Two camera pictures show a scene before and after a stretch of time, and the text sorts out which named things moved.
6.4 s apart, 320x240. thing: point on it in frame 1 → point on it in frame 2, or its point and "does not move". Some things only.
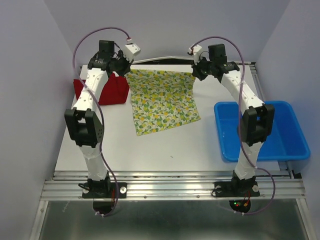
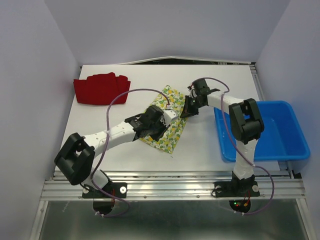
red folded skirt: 117,91 does not move
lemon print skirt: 162,100 → 169,138
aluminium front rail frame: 170,185 does not move
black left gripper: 127,63 → 163,128
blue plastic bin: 287,141 does not move
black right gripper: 197,72 → 187,111
